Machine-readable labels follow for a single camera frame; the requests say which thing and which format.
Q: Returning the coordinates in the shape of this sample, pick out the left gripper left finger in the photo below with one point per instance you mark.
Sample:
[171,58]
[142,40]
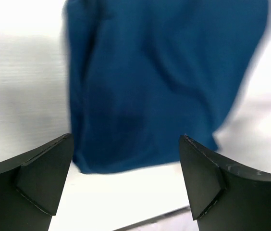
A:
[31,185]

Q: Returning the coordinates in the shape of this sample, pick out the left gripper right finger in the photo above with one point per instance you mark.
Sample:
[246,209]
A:
[223,194]

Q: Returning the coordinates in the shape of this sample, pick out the blue printed t shirt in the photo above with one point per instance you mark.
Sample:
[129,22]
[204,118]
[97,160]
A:
[144,72]

